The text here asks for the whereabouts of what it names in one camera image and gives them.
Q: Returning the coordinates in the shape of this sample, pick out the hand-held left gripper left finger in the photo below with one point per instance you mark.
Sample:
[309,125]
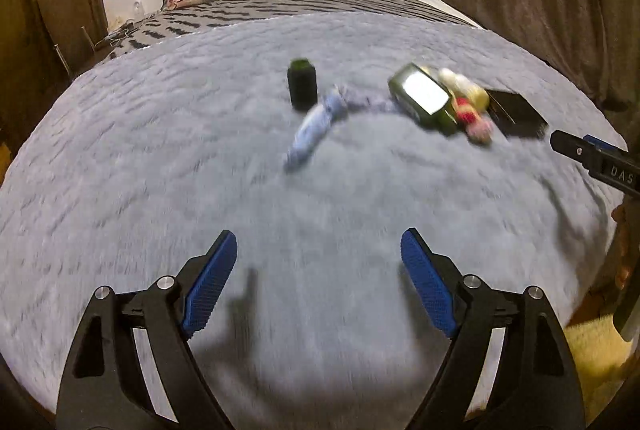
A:
[210,282]

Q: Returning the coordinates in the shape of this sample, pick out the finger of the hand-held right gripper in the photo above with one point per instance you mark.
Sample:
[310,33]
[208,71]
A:
[600,164]
[602,143]

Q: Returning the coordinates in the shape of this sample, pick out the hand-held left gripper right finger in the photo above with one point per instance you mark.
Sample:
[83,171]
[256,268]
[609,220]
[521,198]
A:
[427,285]

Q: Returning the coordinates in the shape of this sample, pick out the black box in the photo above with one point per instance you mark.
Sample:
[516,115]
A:
[517,112]

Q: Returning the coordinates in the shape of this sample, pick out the yellow red small bottle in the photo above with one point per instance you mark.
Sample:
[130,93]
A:
[467,107]

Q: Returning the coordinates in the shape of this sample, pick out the green rectangular packet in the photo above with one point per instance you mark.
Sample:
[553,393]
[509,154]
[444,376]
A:
[422,97]

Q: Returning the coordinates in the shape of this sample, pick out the black cylindrical can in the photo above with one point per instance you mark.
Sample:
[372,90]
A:
[302,84]

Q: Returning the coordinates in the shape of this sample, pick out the person's right hand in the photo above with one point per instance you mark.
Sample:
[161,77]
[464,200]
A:
[622,245]

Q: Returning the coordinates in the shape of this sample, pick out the yellow fuzzy clothing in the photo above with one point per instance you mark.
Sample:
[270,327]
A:
[597,355]

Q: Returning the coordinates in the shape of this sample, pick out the grey plush blanket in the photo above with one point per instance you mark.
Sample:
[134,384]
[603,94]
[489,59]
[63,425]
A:
[200,159]

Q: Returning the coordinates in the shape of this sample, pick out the white bed sheet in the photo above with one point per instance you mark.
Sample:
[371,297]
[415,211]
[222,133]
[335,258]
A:
[440,7]

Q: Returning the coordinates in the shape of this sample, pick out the grey black striped blanket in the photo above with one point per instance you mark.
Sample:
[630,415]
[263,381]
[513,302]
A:
[280,7]

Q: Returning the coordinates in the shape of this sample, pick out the white wall socket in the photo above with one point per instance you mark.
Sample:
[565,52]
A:
[138,5]

